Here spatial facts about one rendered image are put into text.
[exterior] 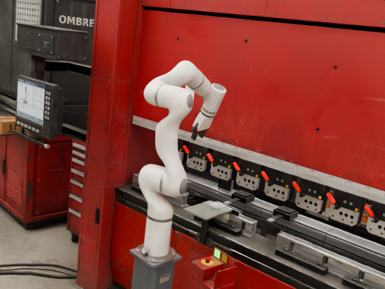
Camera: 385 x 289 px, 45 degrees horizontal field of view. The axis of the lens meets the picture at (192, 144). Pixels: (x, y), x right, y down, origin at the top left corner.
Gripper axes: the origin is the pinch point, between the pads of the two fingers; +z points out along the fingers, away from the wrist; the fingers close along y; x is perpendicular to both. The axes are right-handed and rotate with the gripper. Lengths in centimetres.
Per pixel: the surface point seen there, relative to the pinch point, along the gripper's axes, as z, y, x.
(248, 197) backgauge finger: 49, -53, 23
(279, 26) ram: -60, -42, -7
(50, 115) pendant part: 47, 28, -91
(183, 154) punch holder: 43, -31, -24
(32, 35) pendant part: 16, 20, -137
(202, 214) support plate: 46, -8, 20
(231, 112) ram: -3.6, -35.4, -6.5
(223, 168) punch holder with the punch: 28.4, -30.7, 7.8
